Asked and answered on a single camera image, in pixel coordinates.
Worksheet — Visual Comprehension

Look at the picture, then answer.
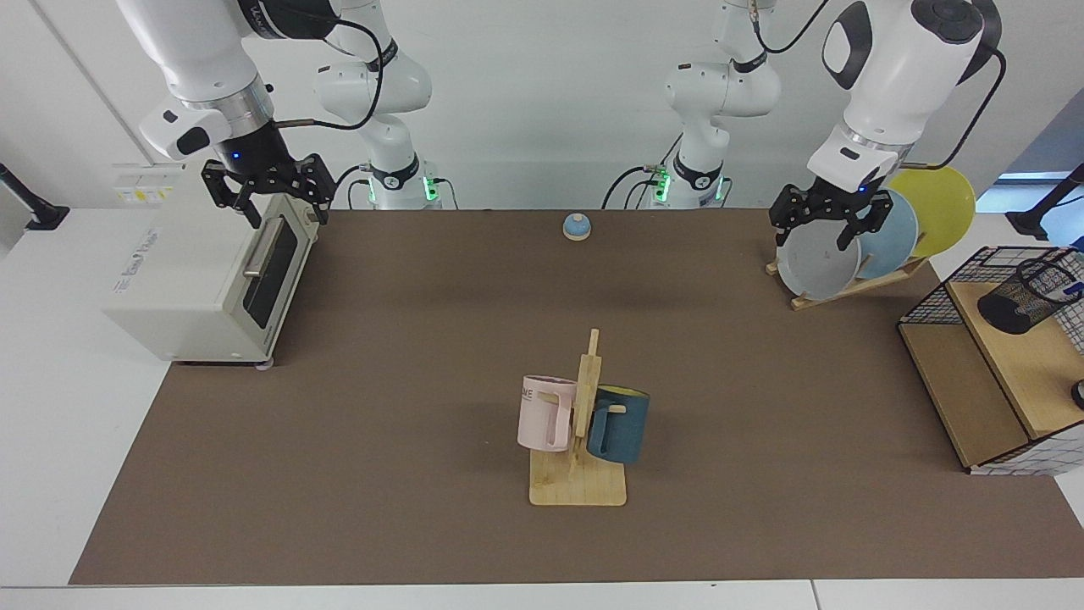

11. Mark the black mesh pen holder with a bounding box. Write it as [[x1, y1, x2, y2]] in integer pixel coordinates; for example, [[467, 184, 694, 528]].
[[976, 258, 1083, 336]]

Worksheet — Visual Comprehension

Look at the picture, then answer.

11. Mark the wire basket with wooden floor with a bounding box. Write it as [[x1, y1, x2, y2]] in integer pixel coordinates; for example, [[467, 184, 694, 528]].
[[898, 246, 1084, 477]]

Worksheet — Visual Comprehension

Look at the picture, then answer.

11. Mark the light blue plate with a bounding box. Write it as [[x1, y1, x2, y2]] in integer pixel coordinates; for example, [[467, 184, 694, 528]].
[[849, 188, 920, 280]]

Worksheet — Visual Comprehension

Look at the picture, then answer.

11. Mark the black clamp mount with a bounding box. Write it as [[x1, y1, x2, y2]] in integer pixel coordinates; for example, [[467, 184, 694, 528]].
[[0, 163, 70, 231], [1006, 164, 1084, 247]]

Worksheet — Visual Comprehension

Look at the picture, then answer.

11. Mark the black base cable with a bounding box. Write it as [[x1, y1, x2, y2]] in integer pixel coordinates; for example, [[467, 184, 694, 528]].
[[601, 136, 672, 210], [326, 165, 373, 210]]

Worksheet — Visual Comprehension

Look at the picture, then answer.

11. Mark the pale toaster oven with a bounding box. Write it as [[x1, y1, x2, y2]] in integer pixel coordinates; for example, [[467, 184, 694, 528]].
[[102, 163, 321, 369]]

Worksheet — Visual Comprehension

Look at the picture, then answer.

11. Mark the black arm shoulder cable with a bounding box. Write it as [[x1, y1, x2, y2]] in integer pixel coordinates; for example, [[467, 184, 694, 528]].
[[749, 0, 835, 54]]

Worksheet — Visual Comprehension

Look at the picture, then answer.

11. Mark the white wall socket box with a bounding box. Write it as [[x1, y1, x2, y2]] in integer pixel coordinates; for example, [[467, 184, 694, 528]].
[[113, 163, 185, 208]]

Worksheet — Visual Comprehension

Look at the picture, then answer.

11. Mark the brown table cloth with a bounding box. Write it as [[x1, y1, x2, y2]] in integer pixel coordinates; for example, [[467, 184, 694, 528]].
[[68, 209, 1084, 585]]

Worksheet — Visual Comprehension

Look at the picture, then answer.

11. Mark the yellow plate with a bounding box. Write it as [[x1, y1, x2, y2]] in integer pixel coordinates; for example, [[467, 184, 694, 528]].
[[885, 164, 976, 259]]

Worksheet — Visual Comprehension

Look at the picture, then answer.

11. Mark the wooden plate rack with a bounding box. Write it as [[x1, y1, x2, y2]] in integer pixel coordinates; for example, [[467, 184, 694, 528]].
[[766, 256, 930, 311]]

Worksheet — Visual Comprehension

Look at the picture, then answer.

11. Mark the grey plate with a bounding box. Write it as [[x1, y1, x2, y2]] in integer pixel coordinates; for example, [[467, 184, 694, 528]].
[[776, 216, 862, 302]]

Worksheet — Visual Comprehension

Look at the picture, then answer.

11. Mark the wooden cup stand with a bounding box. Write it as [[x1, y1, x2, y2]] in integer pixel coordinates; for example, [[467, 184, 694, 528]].
[[529, 329, 628, 507]]

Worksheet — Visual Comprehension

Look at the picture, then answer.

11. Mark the teal cup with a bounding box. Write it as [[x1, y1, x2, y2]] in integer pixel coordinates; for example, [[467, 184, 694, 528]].
[[586, 385, 651, 465]]

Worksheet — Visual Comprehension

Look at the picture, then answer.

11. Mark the pink cup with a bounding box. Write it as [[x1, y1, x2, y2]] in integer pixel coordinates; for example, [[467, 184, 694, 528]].
[[517, 374, 578, 453]]

